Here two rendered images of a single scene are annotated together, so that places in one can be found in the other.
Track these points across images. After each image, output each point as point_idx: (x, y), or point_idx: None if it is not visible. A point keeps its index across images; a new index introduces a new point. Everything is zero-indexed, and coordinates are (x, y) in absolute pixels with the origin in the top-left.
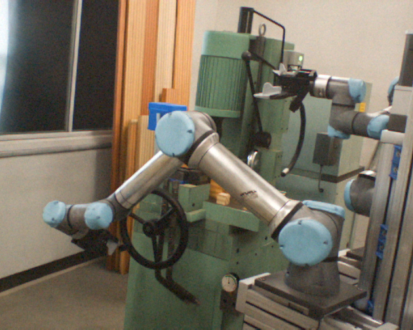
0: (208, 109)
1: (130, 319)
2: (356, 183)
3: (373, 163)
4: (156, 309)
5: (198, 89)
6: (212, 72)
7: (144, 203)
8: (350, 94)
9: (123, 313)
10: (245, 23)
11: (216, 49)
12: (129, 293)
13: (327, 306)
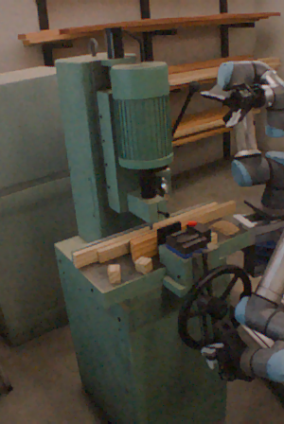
0: (164, 158)
1: (145, 403)
2: (249, 164)
3: (249, 143)
4: (170, 374)
5: (142, 141)
6: (160, 115)
7: (136, 298)
8: None
9: None
10: (121, 46)
11: (161, 88)
12: (138, 387)
13: None
